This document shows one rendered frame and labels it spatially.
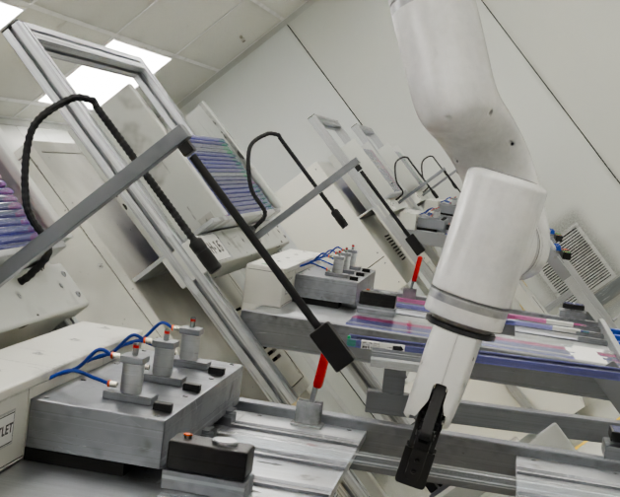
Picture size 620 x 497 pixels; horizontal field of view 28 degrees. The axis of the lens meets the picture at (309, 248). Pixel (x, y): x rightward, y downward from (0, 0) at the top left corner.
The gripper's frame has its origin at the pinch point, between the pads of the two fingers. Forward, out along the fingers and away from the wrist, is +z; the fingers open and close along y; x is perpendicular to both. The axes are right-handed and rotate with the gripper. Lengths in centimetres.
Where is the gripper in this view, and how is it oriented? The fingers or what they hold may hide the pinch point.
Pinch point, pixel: (415, 463)
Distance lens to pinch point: 131.6
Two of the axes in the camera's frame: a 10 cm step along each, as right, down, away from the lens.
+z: -2.9, 9.5, 1.1
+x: 9.4, 3.1, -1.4
